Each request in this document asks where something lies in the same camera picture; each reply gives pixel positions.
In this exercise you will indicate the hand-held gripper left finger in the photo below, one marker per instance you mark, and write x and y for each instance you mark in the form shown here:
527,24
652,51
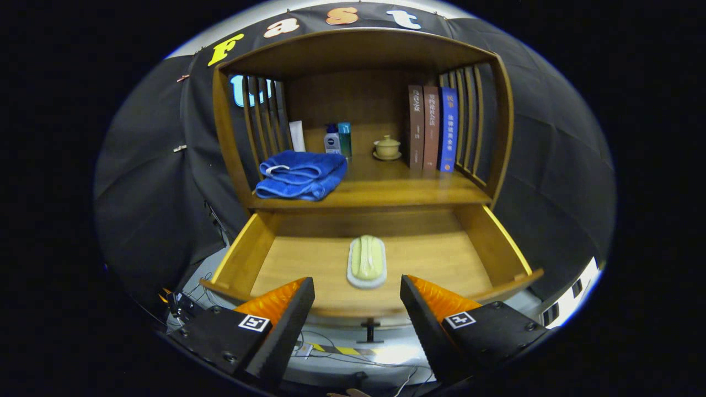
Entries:
287,336

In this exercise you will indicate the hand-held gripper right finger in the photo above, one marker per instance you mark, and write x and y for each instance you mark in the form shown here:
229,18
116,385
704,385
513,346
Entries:
427,331

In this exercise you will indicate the wooden drawer with black knob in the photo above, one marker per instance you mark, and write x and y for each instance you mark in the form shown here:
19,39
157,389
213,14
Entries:
309,264

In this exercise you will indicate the white soap dish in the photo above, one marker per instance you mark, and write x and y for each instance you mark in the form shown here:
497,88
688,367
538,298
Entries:
364,284

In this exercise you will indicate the green soap bar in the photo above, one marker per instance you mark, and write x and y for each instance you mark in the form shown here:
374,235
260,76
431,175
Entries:
367,258

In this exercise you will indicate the wooden countertop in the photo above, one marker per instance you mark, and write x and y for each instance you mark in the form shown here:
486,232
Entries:
386,182

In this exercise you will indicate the wooden cabinet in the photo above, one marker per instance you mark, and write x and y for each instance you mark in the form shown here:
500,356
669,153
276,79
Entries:
353,99

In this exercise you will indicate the yellow and black floor tape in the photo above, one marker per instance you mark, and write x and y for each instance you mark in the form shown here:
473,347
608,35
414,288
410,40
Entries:
347,350

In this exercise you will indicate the black electronic device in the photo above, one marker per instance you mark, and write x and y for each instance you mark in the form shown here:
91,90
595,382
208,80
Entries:
179,309

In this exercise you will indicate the folded blue towel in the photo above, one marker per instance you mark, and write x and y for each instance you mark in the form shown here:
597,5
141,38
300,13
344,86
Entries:
303,176

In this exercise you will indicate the beige lidded teacup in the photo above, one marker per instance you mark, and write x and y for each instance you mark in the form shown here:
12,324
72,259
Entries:
387,148

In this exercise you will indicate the white and blue lotion bottle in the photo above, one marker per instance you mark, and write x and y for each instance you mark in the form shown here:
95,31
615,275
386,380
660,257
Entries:
332,142

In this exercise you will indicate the small white box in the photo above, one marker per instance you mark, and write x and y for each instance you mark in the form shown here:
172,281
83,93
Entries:
297,137

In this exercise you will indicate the blue book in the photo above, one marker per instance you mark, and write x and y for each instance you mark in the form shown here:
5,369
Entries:
448,129

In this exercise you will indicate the reddish brown book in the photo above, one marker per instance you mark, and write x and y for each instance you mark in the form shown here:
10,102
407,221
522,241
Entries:
431,127

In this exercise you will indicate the teal bottle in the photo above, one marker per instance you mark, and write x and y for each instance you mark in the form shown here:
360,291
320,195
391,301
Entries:
345,140

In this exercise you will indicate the black backdrop cloth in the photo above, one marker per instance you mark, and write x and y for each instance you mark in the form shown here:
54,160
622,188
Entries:
551,165

